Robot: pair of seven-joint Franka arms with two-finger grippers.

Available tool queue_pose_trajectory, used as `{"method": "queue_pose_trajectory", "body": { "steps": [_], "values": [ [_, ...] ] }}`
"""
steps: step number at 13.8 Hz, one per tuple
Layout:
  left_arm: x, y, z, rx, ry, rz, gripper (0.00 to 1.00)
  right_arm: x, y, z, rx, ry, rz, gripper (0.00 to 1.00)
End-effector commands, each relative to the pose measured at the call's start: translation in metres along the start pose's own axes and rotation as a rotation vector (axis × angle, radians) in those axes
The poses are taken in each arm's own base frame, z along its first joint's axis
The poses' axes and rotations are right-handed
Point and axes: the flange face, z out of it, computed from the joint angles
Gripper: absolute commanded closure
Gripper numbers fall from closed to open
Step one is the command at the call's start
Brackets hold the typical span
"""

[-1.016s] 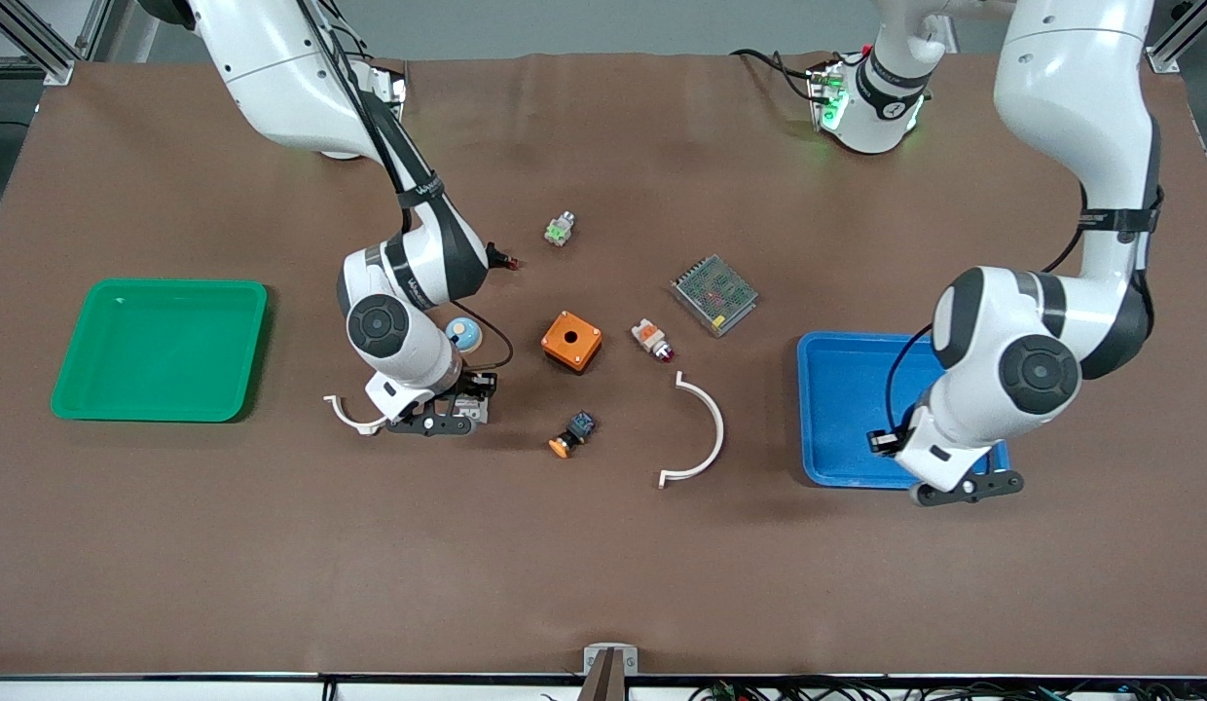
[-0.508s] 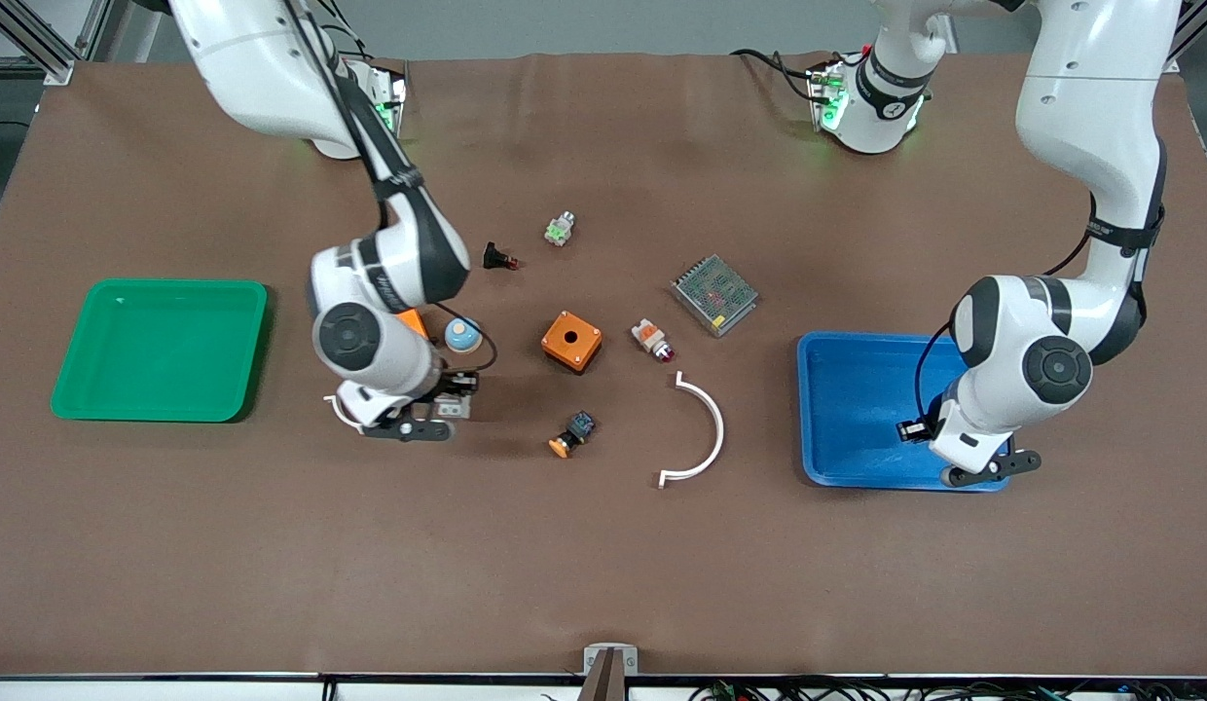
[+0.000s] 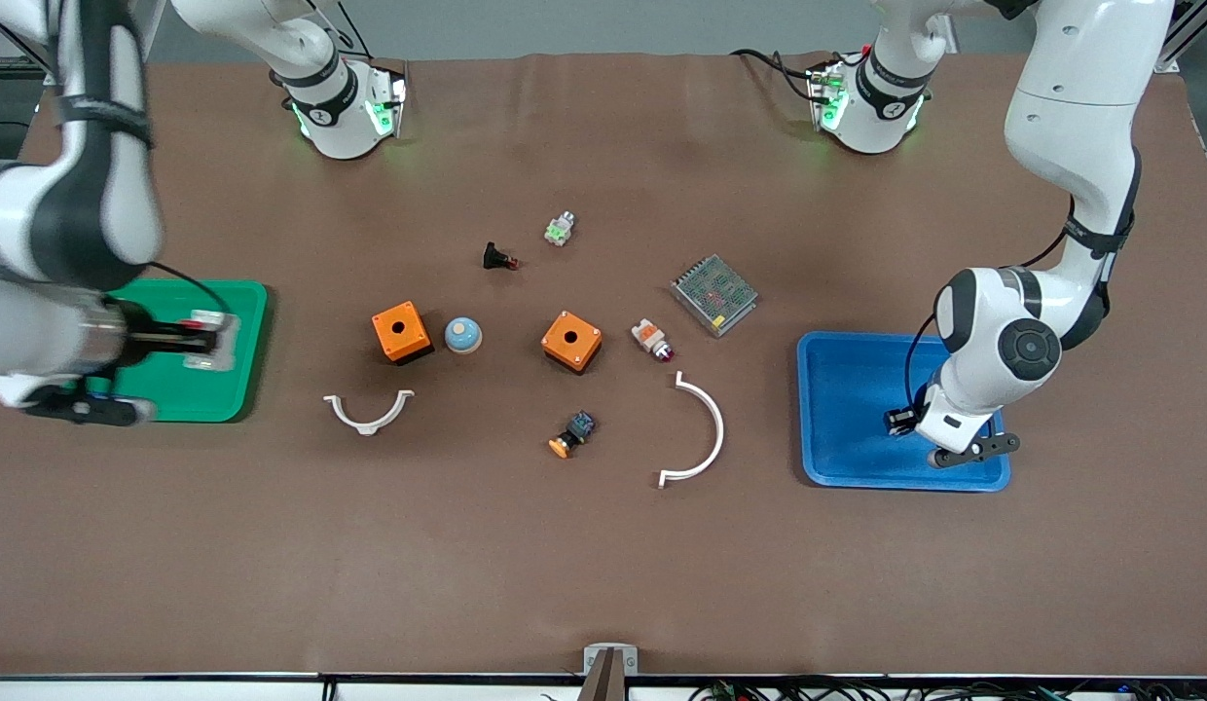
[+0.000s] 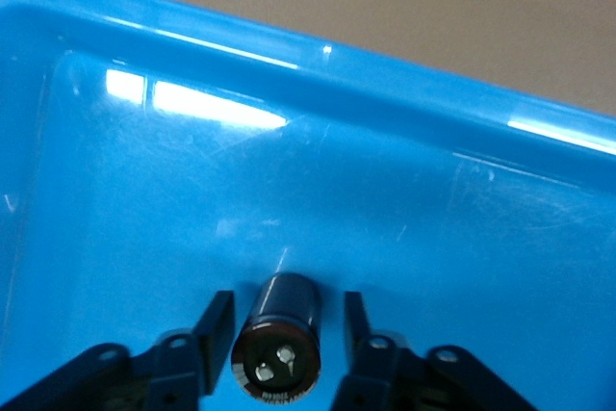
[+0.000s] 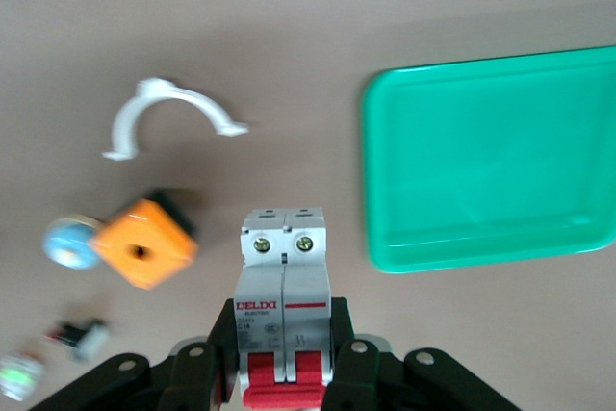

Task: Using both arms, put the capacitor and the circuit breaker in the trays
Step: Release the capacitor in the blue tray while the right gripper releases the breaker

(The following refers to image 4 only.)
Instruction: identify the black cylindrical capacitor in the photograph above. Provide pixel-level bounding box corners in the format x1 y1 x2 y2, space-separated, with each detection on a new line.
230 271 322 401

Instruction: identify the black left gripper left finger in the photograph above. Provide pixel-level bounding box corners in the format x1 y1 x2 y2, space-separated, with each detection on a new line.
0 289 236 411

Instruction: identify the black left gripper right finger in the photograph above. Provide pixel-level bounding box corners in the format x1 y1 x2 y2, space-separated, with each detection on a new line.
331 290 540 411

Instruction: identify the blue plastic tray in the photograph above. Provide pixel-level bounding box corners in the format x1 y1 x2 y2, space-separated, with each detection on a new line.
0 0 616 411

